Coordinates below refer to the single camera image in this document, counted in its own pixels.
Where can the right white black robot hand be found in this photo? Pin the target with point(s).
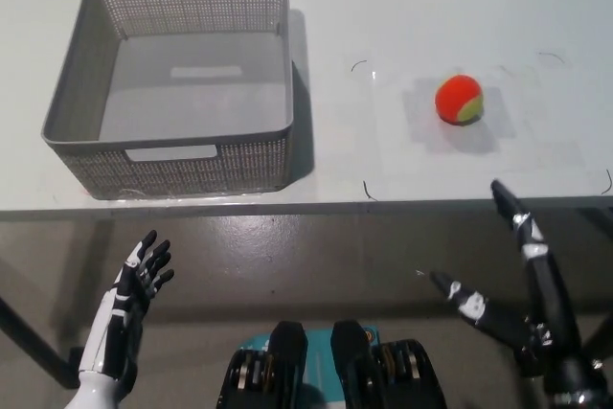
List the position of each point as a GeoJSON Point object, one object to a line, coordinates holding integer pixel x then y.
{"type": "Point", "coordinates": [548, 294]}

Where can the grey perforated plastic basket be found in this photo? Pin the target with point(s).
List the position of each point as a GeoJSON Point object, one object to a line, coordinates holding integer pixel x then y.
{"type": "Point", "coordinates": [191, 93]}

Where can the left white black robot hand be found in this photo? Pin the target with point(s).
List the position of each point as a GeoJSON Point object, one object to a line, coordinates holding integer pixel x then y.
{"type": "Point", "coordinates": [120, 294]}

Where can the orange and yellow tennis ball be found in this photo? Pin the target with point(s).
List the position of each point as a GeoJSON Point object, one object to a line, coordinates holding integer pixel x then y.
{"type": "Point", "coordinates": [455, 95]}

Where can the black table leg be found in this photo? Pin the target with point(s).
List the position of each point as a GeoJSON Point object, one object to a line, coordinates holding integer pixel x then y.
{"type": "Point", "coordinates": [33, 337]}

